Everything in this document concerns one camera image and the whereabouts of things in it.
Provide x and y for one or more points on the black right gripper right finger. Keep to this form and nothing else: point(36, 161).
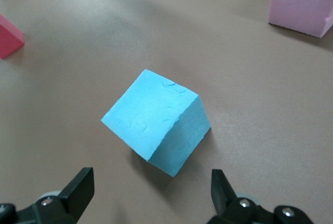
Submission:
point(223, 198)

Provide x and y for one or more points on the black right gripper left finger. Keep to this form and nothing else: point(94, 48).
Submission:
point(76, 195)

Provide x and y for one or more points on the light blue foam block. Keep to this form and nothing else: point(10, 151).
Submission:
point(151, 115)

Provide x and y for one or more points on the brown table cover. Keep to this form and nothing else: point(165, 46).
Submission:
point(247, 130)

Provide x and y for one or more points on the red foam block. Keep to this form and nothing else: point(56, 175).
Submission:
point(9, 39)

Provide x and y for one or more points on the pink foam block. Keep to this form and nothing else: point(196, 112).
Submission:
point(299, 3)

